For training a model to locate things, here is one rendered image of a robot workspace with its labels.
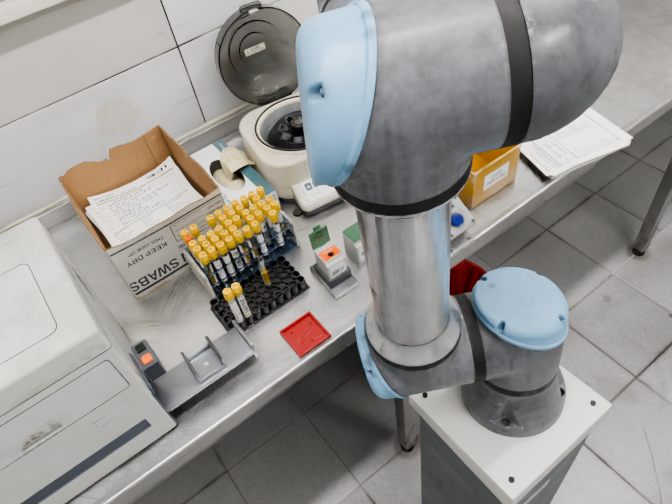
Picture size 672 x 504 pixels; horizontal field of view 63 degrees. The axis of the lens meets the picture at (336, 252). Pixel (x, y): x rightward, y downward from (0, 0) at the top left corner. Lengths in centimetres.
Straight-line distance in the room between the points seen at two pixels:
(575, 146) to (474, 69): 99
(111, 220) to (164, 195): 12
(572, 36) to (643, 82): 122
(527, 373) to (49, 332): 60
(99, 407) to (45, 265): 21
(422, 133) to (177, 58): 103
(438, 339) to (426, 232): 21
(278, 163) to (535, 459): 72
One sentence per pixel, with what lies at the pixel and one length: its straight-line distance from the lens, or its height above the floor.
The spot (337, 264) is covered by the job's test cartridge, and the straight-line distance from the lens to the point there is 101.
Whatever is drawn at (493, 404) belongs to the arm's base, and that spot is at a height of 97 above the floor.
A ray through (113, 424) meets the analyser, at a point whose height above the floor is 98.
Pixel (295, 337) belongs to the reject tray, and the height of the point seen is 88.
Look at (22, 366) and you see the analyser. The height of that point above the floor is 117.
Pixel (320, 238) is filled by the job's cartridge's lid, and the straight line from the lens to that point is 102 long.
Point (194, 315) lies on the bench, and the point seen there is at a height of 87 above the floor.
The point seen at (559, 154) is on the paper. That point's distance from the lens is 131.
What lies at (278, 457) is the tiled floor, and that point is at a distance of 187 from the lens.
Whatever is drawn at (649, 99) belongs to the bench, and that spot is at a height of 87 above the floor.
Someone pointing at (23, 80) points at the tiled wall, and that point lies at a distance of 127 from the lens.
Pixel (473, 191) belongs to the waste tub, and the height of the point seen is 93.
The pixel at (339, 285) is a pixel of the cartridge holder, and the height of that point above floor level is 89.
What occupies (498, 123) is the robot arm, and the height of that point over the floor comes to 149.
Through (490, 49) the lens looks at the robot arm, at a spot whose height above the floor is 153.
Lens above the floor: 172
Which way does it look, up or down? 49 degrees down
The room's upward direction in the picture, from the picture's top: 11 degrees counter-clockwise
